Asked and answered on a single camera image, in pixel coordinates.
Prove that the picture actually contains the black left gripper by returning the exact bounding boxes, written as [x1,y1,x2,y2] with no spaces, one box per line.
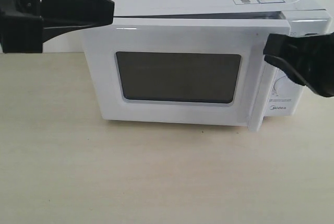
[1,0,115,53]

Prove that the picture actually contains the white microwave door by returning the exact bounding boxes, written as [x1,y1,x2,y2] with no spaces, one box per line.
[82,18,291,131]

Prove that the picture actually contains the white microwave oven body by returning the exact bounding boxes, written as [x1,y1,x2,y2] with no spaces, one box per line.
[111,0,331,117]

